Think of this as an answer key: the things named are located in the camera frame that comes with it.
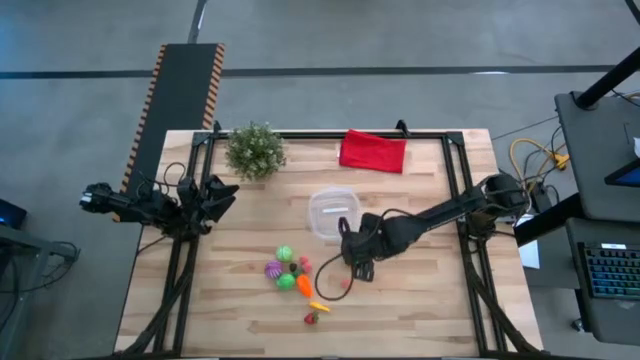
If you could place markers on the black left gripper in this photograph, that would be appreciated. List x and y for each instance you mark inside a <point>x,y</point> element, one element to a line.
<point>192,207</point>

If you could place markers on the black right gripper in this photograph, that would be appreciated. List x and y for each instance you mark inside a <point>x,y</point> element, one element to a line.
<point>357,245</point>

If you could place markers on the pink toy raspberry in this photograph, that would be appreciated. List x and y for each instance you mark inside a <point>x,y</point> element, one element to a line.
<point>307,268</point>
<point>303,260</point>
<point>345,283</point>

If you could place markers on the yellow toy pepper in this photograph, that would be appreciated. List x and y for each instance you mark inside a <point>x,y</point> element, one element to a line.
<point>319,306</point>

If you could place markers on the orange toy carrot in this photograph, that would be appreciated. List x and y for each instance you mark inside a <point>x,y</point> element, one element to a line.
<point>304,286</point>

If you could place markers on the small dark toy berry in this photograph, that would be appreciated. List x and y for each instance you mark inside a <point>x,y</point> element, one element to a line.
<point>293,268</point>

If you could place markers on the red toy strawberry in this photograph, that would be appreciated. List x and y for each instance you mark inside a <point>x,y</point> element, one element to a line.
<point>310,318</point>

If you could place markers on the green toy pepper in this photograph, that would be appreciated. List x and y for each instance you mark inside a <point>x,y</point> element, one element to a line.
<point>285,282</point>

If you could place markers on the green striped round toy vegetable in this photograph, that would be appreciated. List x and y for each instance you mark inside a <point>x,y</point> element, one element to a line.
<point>284,253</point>

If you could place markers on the purple striped toy vegetable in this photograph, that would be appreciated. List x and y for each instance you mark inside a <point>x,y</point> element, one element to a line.
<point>273,270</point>

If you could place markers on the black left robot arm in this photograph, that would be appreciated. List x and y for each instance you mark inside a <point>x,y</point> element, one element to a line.
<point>125,202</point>

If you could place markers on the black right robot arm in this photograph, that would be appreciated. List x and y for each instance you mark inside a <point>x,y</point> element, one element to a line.
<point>450,210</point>

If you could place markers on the clear plastic tupperware container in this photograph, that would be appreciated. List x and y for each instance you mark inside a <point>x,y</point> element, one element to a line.
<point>327,210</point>

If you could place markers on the small green potted plant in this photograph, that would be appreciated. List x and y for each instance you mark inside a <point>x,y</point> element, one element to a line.
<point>255,150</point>

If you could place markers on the red folded cloth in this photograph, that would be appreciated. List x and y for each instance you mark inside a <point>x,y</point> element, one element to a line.
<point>372,152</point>

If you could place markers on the black mat with striped edges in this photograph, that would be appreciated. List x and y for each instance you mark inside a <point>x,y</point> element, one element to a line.
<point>180,85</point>

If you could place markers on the white paper sheet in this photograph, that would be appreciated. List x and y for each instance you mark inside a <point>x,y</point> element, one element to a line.
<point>530,255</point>

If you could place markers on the black device with blue light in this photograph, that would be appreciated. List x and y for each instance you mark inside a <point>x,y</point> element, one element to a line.
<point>12,215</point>

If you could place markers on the backlit computer keyboard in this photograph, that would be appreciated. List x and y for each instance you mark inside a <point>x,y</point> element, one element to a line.
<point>612,272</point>

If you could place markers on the grey desk with pole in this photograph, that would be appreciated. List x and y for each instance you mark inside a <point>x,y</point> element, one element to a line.
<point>595,150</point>

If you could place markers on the grey desk with keyboard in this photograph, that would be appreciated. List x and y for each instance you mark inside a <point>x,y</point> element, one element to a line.
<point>620,320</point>

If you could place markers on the black tablet screen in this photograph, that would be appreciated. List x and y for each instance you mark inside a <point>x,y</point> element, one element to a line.
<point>627,176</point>

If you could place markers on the black slanted pole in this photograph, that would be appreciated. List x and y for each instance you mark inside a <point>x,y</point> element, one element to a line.
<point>607,80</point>

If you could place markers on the black aluminium table frame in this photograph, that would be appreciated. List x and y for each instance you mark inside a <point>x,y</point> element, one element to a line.
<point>325,135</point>

